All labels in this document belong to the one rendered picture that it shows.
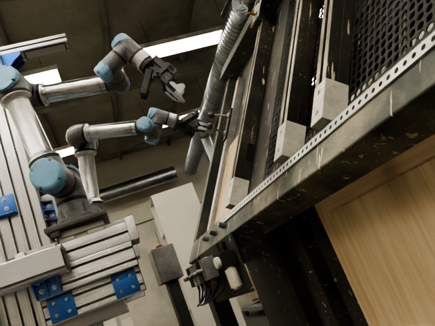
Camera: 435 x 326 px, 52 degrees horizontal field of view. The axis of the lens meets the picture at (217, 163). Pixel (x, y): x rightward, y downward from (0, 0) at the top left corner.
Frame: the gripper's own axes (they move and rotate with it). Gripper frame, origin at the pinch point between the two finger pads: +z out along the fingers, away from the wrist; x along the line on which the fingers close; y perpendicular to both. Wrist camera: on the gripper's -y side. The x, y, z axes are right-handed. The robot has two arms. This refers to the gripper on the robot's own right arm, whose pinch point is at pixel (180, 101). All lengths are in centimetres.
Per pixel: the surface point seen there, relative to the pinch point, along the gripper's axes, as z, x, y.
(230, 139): 14, 70, 32
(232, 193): 36.7, 22.9, -6.0
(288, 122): 36.9, -28.7, 6.3
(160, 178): -133, 797, 172
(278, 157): 42, -27, -4
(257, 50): -1, 29, 60
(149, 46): -182, 347, 179
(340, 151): 52, -62, -10
